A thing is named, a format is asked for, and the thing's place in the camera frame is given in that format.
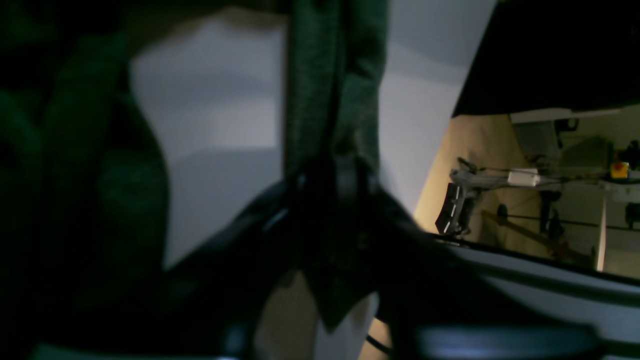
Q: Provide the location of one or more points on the dark green t-shirt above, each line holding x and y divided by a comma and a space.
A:
84, 183

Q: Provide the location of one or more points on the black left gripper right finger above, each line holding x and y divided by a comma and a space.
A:
437, 306

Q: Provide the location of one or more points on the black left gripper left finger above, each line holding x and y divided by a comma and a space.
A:
210, 303

